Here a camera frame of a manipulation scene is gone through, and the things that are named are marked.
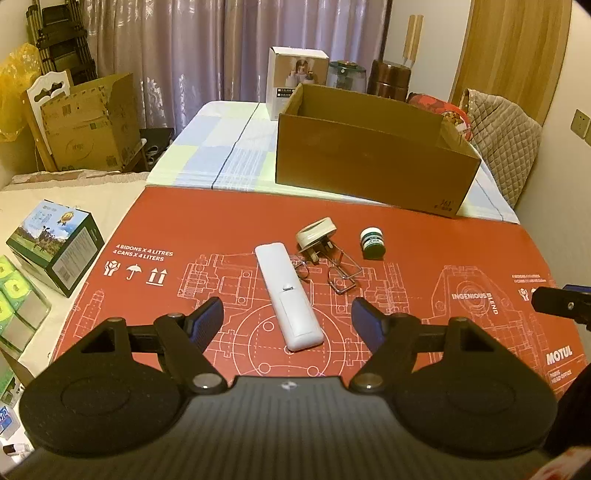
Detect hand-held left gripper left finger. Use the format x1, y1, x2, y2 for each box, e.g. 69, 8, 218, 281
81, 296, 226, 394

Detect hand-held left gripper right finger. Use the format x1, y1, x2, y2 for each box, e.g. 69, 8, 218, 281
349, 298, 495, 393

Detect white remote control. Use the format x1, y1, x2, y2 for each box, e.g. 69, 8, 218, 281
255, 243, 324, 354

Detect brown cardboard box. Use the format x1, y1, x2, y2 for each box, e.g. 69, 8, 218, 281
276, 82, 482, 219

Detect metal eyelash curler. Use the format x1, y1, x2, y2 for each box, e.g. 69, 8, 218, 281
294, 247, 364, 295

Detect small green jar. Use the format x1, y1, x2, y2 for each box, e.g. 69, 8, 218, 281
359, 227, 386, 260

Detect red printed cardboard sheet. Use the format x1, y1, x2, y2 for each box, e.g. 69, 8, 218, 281
48, 186, 580, 416

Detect cream plug adapter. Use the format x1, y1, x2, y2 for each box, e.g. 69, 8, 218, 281
295, 217, 338, 265

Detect person's dark clothing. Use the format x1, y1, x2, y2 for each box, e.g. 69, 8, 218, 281
547, 369, 591, 462

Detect green printed carton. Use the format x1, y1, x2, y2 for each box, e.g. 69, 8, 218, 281
6, 199, 105, 298

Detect beige quilted cloth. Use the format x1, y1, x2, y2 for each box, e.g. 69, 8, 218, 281
459, 88, 543, 210

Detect cream bed cover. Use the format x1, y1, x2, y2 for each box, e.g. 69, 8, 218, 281
0, 171, 153, 370

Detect red white printed cloth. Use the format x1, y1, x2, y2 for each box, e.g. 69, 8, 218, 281
531, 450, 591, 480

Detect checkered pastel tablecloth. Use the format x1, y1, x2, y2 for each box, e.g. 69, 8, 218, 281
148, 99, 520, 224

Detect black white object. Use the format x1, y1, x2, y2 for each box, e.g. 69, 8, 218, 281
139, 127, 176, 171

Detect clear pack of green packets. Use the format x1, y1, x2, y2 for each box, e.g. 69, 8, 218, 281
0, 256, 51, 361

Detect open printed cardboard carton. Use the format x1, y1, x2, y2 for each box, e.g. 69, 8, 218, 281
41, 73, 145, 171

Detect red snack bag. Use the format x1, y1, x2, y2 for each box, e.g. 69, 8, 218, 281
406, 92, 472, 141

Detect glass jar with green lid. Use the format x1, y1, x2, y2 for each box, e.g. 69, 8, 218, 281
327, 60, 368, 90

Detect white product box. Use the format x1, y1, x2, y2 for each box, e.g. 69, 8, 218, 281
267, 46, 330, 121

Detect wooden door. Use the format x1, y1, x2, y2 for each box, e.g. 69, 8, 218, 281
450, 0, 573, 125

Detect purple curtain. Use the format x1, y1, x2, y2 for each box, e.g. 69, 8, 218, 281
78, 0, 393, 132

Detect white chair back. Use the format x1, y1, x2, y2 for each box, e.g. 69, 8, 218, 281
21, 69, 75, 171

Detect hanging wooden sticks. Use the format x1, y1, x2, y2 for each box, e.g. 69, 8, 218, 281
405, 14, 424, 64

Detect yellow plastic bag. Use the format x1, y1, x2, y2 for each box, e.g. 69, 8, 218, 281
0, 44, 42, 141

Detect black folded rack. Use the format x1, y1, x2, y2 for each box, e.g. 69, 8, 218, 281
25, 0, 98, 81

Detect beige wall socket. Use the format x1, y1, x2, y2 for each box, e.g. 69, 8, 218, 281
573, 109, 591, 141

